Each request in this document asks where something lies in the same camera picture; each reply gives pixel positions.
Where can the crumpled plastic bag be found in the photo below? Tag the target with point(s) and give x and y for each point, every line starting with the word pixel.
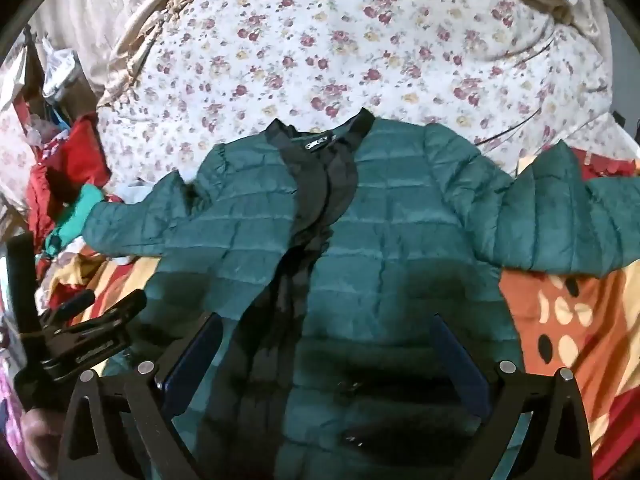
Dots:
pixel 65 80

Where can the floral quilt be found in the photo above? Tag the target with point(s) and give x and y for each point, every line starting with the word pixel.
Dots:
pixel 325 50

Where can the teal cloth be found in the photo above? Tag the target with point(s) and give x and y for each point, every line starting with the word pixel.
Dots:
pixel 82 210

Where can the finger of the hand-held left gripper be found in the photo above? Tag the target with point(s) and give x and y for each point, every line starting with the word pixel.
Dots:
pixel 110 317
pixel 75 305

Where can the red cloth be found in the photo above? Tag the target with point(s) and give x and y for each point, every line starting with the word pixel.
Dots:
pixel 75 155

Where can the beige satin cloth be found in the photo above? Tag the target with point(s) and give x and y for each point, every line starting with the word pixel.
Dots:
pixel 150 25

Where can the orange red printed blanket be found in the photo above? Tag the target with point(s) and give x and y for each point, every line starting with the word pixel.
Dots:
pixel 600 335

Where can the green puffer jacket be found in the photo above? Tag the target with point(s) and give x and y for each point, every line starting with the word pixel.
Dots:
pixel 380 240

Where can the person's left hand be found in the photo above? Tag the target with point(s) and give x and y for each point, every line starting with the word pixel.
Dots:
pixel 42 440

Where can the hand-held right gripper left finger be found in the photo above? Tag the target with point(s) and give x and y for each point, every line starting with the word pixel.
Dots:
pixel 192 360

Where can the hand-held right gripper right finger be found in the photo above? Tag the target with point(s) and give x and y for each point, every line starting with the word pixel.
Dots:
pixel 457 360

